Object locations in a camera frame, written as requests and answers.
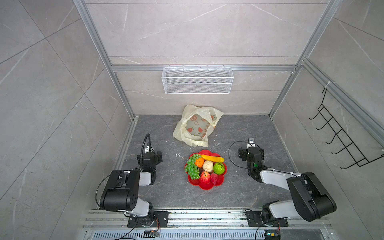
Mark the orange fake fruit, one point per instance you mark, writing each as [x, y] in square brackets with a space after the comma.
[199, 162]

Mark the yellowish plastic bag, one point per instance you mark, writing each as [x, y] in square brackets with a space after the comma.
[196, 124]

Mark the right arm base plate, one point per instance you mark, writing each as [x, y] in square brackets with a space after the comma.
[255, 219]

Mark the black wire hook rack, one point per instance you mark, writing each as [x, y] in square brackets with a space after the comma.
[340, 134]

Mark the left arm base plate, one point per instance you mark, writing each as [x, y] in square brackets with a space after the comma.
[153, 220]

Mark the red fake fruit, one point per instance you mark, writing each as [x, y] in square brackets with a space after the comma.
[205, 178]

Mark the yellow fake banana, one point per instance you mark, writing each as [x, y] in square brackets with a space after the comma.
[213, 158]

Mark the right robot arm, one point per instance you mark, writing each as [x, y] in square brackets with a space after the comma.
[309, 198]

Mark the green fake grapes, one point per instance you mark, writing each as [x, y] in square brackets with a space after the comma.
[191, 169]

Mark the white wire mesh basket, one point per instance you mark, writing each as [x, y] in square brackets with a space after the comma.
[197, 80]

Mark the beige fake potato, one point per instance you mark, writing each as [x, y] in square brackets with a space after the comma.
[208, 166]

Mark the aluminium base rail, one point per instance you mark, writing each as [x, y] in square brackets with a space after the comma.
[178, 218]

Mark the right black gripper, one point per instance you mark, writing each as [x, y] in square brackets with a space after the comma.
[243, 154]

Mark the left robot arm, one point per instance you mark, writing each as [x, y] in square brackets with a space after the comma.
[121, 193]

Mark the green fake fruit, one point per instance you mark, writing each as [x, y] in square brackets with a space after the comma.
[219, 168]

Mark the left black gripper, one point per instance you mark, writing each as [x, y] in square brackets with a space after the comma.
[159, 157]

